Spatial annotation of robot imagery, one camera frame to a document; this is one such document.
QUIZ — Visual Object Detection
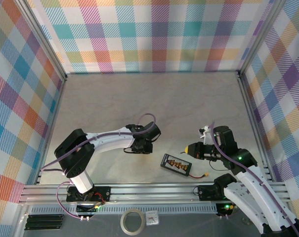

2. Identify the black balance charging board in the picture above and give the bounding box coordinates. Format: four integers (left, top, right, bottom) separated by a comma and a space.
160, 153, 192, 177

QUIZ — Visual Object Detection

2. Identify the red black lead yellow plug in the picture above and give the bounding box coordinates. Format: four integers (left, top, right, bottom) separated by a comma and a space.
188, 172, 211, 179

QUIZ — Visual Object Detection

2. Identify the small black controller board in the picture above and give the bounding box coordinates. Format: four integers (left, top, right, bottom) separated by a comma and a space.
215, 202, 239, 216
76, 202, 102, 215

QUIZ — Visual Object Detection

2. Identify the small square white clock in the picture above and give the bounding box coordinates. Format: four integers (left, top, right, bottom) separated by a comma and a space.
145, 211, 160, 226

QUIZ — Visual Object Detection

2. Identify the clear tape roll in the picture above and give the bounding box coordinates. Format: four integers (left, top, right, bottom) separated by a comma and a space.
120, 208, 146, 236

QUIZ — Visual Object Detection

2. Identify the black ribbed block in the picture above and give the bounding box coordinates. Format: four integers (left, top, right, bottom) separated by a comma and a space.
24, 214, 65, 232

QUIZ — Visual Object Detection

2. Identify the thin black right gripper cable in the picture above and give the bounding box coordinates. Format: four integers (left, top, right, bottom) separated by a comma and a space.
208, 159, 229, 172

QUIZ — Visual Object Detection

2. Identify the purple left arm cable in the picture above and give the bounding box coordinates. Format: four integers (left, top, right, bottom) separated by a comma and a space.
40, 113, 158, 220

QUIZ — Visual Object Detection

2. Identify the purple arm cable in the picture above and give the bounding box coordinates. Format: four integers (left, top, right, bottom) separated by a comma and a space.
210, 120, 299, 237
40, 113, 158, 220

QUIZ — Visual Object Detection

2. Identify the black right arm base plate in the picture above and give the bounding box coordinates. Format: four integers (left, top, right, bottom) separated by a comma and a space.
197, 185, 225, 201

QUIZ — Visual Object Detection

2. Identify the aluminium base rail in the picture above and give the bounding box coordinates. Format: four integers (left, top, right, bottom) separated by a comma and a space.
19, 182, 292, 205

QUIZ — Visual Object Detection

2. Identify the aluminium table side rail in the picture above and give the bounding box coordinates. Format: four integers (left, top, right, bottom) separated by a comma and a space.
35, 76, 67, 186
237, 71, 275, 183

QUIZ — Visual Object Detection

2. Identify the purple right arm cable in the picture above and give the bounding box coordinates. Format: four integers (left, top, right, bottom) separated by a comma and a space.
210, 120, 299, 237

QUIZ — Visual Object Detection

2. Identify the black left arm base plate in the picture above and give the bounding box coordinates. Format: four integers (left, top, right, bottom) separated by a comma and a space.
66, 186, 112, 202

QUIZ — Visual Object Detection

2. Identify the grey slotted cable duct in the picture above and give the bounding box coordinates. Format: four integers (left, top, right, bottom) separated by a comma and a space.
30, 206, 218, 215

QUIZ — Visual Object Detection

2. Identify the aluminium frame post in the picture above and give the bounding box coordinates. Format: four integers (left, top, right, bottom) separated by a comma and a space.
15, 0, 68, 82
237, 0, 288, 76

